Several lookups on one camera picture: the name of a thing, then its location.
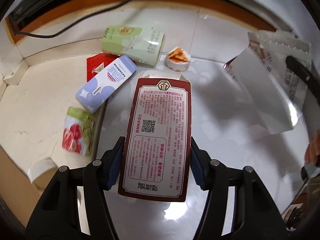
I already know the red and white carton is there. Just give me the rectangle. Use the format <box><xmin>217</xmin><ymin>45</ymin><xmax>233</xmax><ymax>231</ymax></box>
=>
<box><xmin>118</xmin><ymin>70</ymin><xmax>191</xmax><ymax>202</ymax></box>

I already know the clear plastic printed bag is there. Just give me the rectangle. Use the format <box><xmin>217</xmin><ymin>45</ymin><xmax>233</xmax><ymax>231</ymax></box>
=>
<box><xmin>248</xmin><ymin>30</ymin><xmax>312</xmax><ymax>109</ymax></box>

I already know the red strawberry snack packet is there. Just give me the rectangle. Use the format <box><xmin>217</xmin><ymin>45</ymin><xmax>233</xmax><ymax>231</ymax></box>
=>
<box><xmin>61</xmin><ymin>107</ymin><xmax>94</xmax><ymax>156</ymax></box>

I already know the long yellow box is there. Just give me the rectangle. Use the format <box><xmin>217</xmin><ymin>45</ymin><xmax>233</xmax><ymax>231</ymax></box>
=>
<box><xmin>223</xmin><ymin>47</ymin><xmax>300</xmax><ymax>134</ymax></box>

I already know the lavender tissue pack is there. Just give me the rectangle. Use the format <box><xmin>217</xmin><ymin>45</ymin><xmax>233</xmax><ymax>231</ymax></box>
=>
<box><xmin>76</xmin><ymin>55</ymin><xmax>137</xmax><ymax>114</ymax></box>

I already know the red foil packet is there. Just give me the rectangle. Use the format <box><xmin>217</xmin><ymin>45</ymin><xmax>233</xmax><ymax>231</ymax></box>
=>
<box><xmin>86</xmin><ymin>53</ymin><xmax>118</xmax><ymax>82</ymax></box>

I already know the small jar orange lid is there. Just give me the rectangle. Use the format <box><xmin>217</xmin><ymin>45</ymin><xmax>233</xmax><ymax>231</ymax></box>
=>
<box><xmin>165</xmin><ymin>47</ymin><xmax>191</xmax><ymax>72</ymax></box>

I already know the black cable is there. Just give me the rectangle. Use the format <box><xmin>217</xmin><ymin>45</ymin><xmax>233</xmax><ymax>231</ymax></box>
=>
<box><xmin>10</xmin><ymin>0</ymin><xmax>163</xmax><ymax>40</ymax></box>

